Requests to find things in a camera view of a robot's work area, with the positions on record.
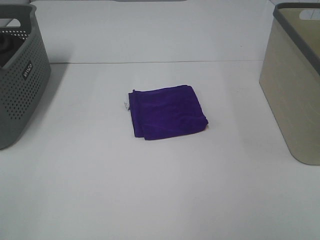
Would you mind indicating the purple towel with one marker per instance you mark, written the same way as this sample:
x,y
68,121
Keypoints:
x,y
166,113

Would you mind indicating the beige plastic basket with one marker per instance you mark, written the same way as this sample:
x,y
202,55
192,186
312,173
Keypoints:
x,y
290,78

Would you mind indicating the grey perforated plastic basket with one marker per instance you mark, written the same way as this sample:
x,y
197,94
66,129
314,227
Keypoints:
x,y
24,70

